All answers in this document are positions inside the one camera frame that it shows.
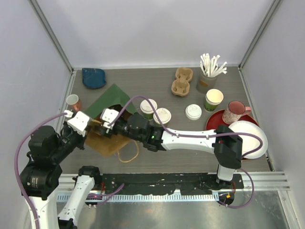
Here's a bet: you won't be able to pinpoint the white cup lid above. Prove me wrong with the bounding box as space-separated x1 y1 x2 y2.
140 99 157 115
153 108 172 122

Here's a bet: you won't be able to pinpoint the green paper bag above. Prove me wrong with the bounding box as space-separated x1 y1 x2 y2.
84 84 132 156

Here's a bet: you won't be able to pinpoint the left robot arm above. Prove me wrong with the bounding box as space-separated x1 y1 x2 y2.
20 125 102 229

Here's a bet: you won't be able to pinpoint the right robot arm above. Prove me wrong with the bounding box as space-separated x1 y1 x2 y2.
100 109 243 188

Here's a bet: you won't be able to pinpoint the small copper cup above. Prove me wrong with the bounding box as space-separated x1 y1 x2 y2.
66 94 82 111

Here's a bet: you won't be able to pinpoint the stack of white lids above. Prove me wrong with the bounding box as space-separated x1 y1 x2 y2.
185 104 202 121

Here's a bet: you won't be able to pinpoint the cardboard cup carrier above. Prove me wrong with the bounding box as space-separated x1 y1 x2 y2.
171 67 193 97

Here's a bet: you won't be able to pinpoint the blue ceramic dish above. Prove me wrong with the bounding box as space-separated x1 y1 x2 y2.
81 68 106 89

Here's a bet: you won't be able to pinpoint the grey straw holder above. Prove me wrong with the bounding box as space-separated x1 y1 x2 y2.
196 71 218 94

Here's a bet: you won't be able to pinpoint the stack of green cups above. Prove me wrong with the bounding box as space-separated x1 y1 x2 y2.
204 89 224 112

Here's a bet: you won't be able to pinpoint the white wrapped straws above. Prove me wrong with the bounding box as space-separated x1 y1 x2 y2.
200 53 227 78

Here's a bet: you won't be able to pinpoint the pink speckled mug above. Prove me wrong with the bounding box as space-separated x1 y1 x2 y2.
222 101 252 125

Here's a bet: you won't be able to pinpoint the white plate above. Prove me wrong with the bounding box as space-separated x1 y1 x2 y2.
229 121 268 159

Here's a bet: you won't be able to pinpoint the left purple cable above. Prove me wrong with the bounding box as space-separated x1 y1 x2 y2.
14 112 125 229

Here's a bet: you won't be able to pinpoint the purple cable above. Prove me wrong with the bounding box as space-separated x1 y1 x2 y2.
108 95 264 210
14 112 125 229

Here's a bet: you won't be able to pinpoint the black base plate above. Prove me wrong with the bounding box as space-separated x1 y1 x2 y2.
95 173 244 196

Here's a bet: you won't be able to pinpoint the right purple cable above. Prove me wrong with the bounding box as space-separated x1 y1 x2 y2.
108 95 264 210

